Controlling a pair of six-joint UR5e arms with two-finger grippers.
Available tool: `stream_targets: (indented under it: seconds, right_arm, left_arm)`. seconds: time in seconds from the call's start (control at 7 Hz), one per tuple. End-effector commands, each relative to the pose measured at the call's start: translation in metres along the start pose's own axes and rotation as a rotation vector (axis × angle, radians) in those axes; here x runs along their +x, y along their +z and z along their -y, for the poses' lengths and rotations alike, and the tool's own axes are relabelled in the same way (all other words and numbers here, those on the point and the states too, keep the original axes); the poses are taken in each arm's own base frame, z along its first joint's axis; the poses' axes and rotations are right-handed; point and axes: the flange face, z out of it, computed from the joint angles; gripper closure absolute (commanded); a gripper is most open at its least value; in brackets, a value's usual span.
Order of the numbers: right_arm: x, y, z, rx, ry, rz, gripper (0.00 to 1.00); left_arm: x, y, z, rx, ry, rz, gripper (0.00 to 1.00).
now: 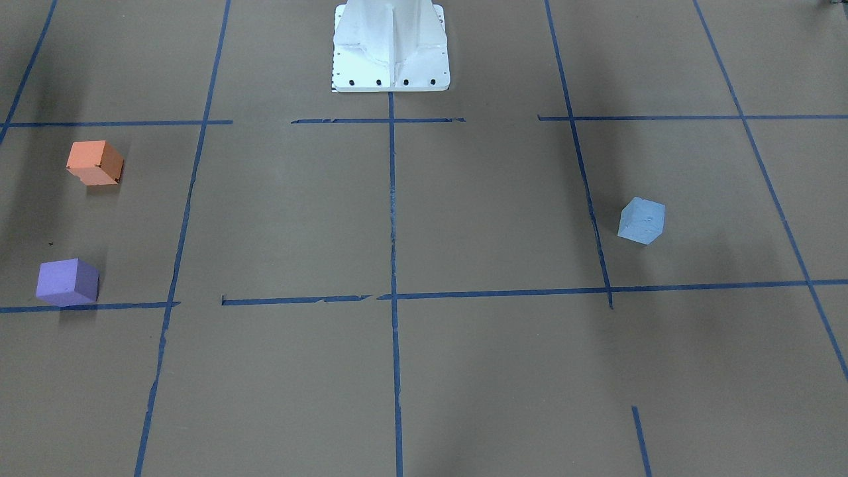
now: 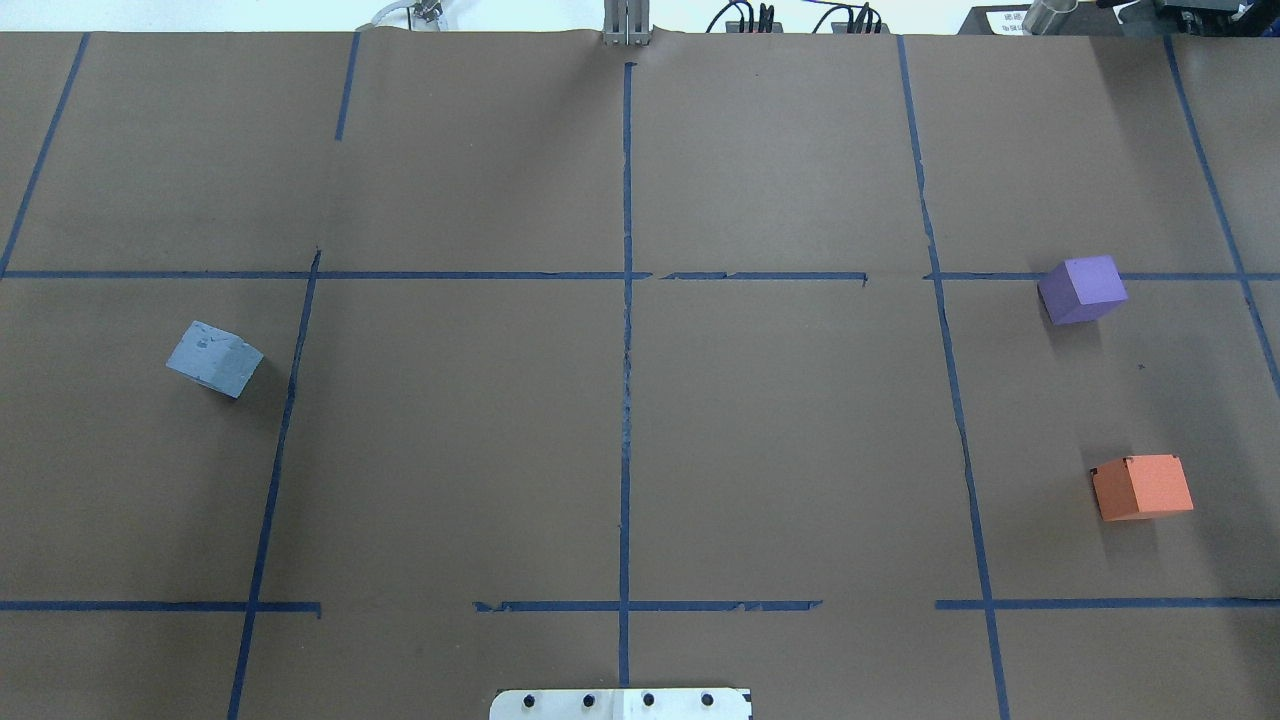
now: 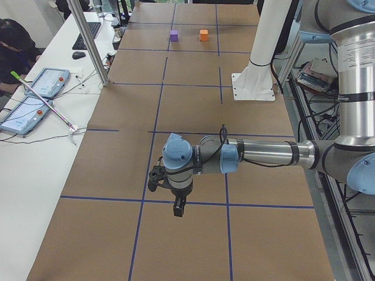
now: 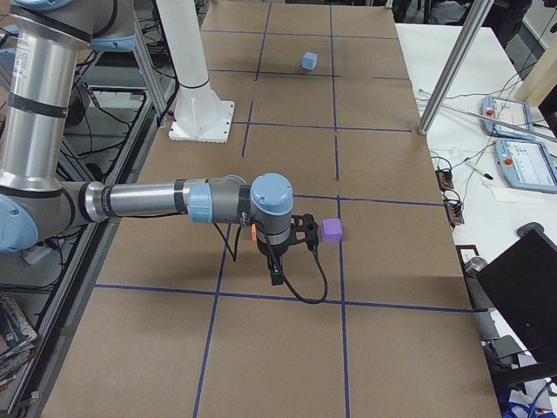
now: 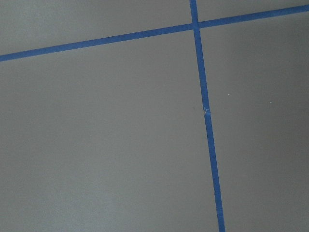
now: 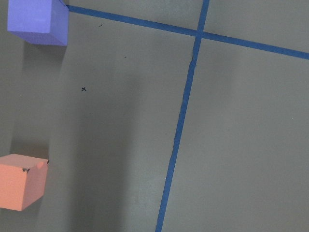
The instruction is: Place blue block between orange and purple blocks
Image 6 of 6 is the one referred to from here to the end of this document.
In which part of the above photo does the orange foam block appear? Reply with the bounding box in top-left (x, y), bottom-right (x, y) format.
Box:
top-left (0, 154), bottom-right (49, 211)

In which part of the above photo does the purple foam block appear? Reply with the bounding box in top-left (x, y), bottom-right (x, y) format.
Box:
top-left (7, 0), bottom-right (69, 46)

